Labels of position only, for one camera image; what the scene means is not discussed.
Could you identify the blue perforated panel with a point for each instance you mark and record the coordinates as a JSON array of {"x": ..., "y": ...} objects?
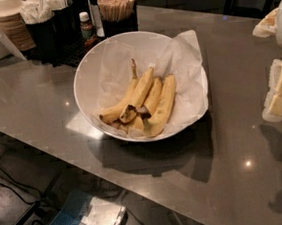
[{"x": 66, "y": 218}]

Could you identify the black cup with packets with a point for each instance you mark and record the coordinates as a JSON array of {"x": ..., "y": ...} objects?
[{"x": 45, "y": 39}]

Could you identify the black stir stick cup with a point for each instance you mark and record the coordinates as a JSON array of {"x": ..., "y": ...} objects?
[{"x": 112, "y": 28}]

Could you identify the silver metal box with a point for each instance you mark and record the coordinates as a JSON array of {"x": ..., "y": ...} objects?
[{"x": 96, "y": 211}]

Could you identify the black condiment tray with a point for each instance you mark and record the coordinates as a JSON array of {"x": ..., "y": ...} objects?
[{"x": 68, "y": 54}]

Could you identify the white cup lids stack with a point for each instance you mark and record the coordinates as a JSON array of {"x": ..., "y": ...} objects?
[{"x": 9, "y": 7}]

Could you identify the left banana with stem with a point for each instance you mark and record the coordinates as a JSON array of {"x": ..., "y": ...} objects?
[{"x": 111, "y": 114}]

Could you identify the wooden stir sticks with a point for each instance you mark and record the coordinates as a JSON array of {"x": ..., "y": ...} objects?
[{"x": 113, "y": 10}]

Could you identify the small brown sauce bottle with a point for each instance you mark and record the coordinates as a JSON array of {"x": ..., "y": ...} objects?
[{"x": 87, "y": 29}]

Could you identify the white bowl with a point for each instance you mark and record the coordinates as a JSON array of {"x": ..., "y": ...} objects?
[{"x": 90, "y": 89}]

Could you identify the white paper liner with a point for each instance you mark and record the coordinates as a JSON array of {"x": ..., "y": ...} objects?
[{"x": 160, "y": 100}]

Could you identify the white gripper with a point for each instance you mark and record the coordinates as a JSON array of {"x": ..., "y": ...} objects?
[{"x": 269, "y": 25}]

